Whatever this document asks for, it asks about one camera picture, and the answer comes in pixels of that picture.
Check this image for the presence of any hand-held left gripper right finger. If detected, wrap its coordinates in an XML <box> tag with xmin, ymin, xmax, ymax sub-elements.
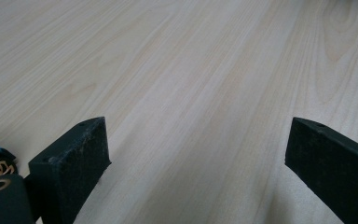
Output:
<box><xmin>284</xmin><ymin>117</ymin><xmax>358</xmax><ymax>224</ymax></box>

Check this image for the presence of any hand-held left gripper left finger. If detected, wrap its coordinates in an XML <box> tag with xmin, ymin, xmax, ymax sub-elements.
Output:
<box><xmin>24</xmin><ymin>116</ymin><xmax>112</xmax><ymax>224</ymax></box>

